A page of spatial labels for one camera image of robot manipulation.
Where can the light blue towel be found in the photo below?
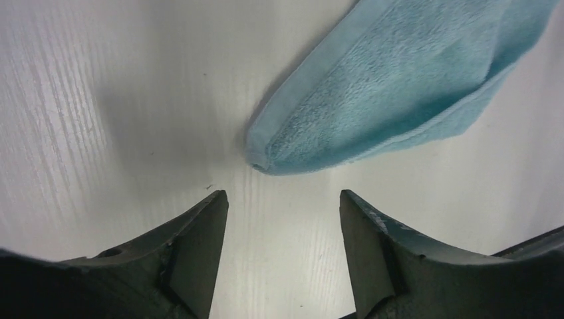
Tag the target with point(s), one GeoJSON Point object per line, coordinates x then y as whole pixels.
{"type": "Point", "coordinates": [390, 76]}

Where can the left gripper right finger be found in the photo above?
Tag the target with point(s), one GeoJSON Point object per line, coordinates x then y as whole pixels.
{"type": "Point", "coordinates": [399, 272]}

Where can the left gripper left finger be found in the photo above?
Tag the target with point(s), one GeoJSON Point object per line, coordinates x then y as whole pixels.
{"type": "Point", "coordinates": [168, 272]}

